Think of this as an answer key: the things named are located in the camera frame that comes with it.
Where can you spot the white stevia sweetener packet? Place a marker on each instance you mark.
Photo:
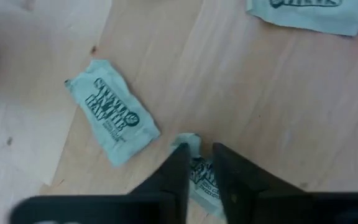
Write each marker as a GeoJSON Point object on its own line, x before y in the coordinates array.
{"type": "Point", "coordinates": [306, 18]}
{"type": "Point", "coordinates": [113, 118]}
{"type": "Point", "coordinates": [204, 183]}

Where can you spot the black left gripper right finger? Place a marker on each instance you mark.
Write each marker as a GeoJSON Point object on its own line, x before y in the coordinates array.
{"type": "Point", "coordinates": [259, 205]}

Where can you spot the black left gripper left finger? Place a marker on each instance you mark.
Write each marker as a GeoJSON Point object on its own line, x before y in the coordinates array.
{"type": "Point", "coordinates": [135, 208]}

